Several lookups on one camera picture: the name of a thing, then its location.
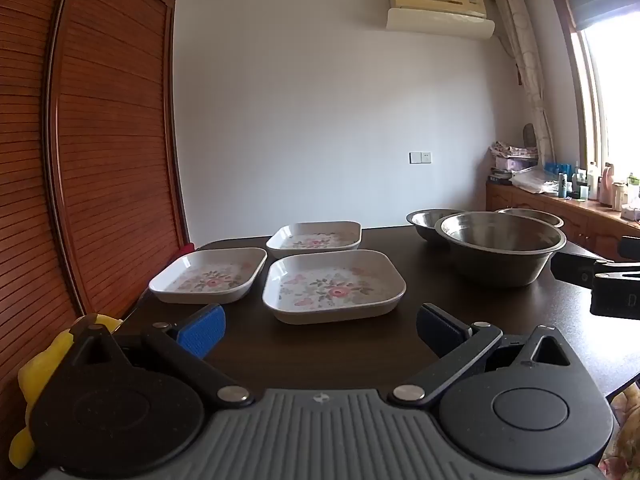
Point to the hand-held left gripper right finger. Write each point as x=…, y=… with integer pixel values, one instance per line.
x=440, y=327

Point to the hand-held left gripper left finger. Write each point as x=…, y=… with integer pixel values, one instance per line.
x=202, y=332

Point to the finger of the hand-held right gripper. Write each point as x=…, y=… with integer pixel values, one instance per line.
x=630, y=249
x=575, y=269

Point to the floral square plate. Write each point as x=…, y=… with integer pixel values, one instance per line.
x=315, y=240
x=330, y=287
x=210, y=277

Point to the medium steel bowl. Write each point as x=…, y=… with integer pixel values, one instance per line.
x=537, y=216

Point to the large steel bowl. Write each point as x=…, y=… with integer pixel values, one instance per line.
x=500, y=255

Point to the small steel bowl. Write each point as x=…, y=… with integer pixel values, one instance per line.
x=427, y=222

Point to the white tissue pack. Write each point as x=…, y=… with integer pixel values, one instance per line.
x=631, y=214

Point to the white jar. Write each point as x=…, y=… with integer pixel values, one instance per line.
x=620, y=197

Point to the wooden low cabinet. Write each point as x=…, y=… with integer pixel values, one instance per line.
x=575, y=215

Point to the green capped bottle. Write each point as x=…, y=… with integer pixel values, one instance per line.
x=634, y=185

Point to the pink bottle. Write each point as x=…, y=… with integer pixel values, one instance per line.
x=608, y=185

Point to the white slim bottle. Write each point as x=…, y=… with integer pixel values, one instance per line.
x=593, y=180

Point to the red cloth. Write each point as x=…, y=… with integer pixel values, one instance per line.
x=186, y=251

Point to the blue and white can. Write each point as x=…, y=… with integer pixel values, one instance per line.
x=563, y=186

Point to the clear plastic bag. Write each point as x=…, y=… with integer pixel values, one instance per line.
x=532, y=180

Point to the row of blue boxes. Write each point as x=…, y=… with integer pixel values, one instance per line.
x=556, y=168

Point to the patterned floor cloth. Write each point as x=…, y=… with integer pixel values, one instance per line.
x=625, y=440

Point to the yellow plush toy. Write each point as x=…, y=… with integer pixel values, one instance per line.
x=35, y=375

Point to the patterned cream curtain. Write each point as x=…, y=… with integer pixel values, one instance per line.
x=525, y=60

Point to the wooden slatted wardrobe door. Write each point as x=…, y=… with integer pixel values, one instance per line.
x=22, y=185
x=115, y=135

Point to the window with wooden frame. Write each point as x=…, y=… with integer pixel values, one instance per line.
x=620, y=100

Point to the white wall switch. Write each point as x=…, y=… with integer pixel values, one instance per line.
x=419, y=157

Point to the wall air conditioner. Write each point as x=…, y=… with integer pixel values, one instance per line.
x=440, y=22

